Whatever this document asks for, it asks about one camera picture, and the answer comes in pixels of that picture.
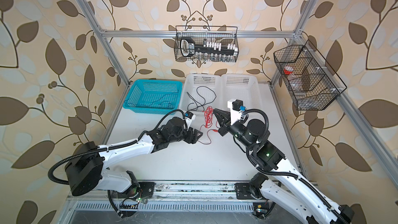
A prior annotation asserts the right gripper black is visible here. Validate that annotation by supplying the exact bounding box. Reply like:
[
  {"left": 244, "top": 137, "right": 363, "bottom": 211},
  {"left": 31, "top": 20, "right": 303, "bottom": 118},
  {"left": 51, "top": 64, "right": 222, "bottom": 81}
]
[{"left": 215, "top": 108, "right": 255, "bottom": 152}]

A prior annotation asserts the red cable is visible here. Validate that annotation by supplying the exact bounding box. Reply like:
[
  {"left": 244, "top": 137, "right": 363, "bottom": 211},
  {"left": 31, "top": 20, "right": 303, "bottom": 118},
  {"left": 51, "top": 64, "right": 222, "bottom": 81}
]
[{"left": 197, "top": 105, "right": 220, "bottom": 146}]

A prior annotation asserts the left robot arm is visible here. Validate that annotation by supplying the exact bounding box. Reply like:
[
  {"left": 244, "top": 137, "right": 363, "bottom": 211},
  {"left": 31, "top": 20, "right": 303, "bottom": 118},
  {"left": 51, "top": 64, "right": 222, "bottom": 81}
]
[{"left": 48, "top": 111, "right": 203, "bottom": 196}]

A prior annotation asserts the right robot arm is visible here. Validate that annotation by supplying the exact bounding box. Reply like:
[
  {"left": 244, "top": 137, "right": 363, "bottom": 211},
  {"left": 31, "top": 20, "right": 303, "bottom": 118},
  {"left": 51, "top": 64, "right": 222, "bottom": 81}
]
[{"left": 213, "top": 106, "right": 354, "bottom": 224}]

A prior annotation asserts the white plastic basket left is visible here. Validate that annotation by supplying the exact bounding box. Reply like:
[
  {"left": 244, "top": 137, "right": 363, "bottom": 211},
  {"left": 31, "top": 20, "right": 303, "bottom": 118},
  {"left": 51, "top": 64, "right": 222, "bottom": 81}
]
[{"left": 179, "top": 74, "right": 223, "bottom": 115}]

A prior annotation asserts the white plastic basket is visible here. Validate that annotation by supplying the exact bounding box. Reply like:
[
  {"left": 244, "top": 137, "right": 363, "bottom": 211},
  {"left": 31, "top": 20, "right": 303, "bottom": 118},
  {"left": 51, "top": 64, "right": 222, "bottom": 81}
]
[
  {"left": 221, "top": 74, "right": 263, "bottom": 111},
  {"left": 179, "top": 74, "right": 223, "bottom": 115}
]

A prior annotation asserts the teal plastic basket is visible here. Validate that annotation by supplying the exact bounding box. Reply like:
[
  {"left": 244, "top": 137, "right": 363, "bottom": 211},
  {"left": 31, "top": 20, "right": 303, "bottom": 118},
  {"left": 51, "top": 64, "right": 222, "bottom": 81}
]
[{"left": 123, "top": 79, "right": 183, "bottom": 115}]

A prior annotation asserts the white plastic basket right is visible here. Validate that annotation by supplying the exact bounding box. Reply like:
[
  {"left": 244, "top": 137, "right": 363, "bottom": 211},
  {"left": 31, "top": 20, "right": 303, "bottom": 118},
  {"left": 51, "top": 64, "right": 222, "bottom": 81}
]
[{"left": 221, "top": 74, "right": 263, "bottom": 111}]

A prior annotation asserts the black tool with vials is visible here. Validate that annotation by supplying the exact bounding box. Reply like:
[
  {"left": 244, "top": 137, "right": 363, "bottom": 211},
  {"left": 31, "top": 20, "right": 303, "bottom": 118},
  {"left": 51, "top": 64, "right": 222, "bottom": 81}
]
[{"left": 178, "top": 37, "right": 239, "bottom": 58}]

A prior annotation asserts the red capped container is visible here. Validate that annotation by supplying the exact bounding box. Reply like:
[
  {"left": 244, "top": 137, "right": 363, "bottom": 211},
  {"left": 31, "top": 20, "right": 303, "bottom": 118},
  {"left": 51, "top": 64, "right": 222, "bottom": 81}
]
[{"left": 283, "top": 65, "right": 294, "bottom": 76}]

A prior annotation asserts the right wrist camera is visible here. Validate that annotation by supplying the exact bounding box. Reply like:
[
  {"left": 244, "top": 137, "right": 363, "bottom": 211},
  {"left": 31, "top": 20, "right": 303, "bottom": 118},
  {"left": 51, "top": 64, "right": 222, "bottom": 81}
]
[{"left": 228, "top": 99, "right": 245, "bottom": 125}]

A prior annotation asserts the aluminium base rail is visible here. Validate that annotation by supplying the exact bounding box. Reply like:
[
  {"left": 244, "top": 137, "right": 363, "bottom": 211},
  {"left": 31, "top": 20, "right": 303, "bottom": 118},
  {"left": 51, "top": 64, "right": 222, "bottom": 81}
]
[{"left": 66, "top": 179, "right": 324, "bottom": 203}]

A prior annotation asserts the black wire basket back wall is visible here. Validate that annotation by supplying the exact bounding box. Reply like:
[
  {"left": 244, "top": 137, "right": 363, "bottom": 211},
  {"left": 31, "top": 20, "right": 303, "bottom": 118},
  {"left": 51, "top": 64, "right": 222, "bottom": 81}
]
[{"left": 174, "top": 24, "right": 239, "bottom": 63}]

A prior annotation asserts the black wire basket wall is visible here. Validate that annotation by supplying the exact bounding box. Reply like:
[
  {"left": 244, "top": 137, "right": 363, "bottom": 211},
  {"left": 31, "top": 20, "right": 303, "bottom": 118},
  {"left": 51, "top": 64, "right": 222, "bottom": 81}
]
[
  {"left": 273, "top": 40, "right": 347, "bottom": 111},
  {"left": 174, "top": 24, "right": 239, "bottom": 63}
]

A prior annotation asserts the black wire basket right wall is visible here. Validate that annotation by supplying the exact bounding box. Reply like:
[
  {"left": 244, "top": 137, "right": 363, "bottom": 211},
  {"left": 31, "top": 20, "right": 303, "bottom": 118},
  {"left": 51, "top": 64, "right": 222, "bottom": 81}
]
[{"left": 273, "top": 40, "right": 347, "bottom": 111}]

